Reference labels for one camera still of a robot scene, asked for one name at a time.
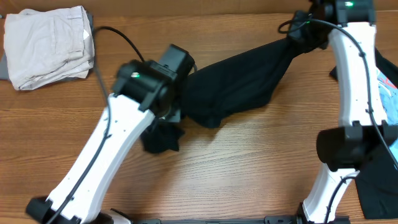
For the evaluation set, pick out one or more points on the light blue printed shirt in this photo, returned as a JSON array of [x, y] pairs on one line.
[[388, 94]]

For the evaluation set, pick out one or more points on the black t-shirt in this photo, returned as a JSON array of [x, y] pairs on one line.
[[236, 84]]

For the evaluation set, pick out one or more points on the grey folded cloth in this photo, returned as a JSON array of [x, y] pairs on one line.
[[4, 69]]

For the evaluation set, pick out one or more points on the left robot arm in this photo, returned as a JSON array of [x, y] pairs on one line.
[[144, 93]]

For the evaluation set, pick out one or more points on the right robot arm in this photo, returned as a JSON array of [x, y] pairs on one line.
[[349, 27]]

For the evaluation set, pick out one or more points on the black garment at right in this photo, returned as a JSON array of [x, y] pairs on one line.
[[377, 184]]

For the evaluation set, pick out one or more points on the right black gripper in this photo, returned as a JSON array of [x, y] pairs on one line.
[[298, 23]]

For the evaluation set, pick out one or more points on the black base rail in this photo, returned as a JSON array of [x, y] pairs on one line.
[[282, 219]]

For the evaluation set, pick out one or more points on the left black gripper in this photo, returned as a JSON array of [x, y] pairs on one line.
[[175, 115]]

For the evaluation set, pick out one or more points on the folded beige trousers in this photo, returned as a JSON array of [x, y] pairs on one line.
[[46, 47]]

